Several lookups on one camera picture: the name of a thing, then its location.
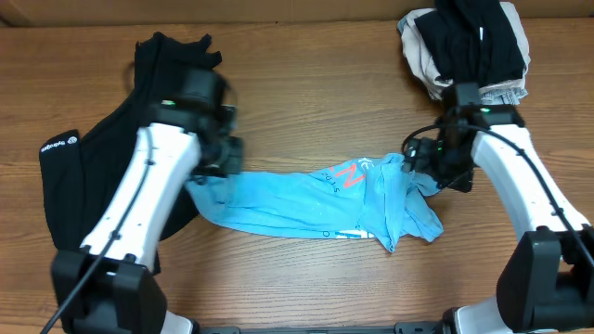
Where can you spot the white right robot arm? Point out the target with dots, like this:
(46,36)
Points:
(547,284)

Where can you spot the black shirt with logo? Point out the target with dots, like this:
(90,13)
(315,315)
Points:
(80,174)

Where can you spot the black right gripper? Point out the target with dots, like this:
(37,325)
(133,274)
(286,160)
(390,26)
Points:
(419,159)

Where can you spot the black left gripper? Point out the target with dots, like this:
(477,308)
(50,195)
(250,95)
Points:
(230,158)

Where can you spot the beige folded garment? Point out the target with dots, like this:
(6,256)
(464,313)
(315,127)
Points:
(422,65)

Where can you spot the grey patterned folded garment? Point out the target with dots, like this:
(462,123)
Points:
(509,96)

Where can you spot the light blue t-shirt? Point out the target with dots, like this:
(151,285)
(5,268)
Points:
(359,198)

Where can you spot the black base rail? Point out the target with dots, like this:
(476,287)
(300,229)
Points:
(325,329)

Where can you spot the black folded garment on pile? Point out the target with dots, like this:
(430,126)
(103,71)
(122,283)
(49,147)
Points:
(471,41)

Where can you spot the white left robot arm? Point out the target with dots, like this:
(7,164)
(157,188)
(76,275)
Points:
(108,285)

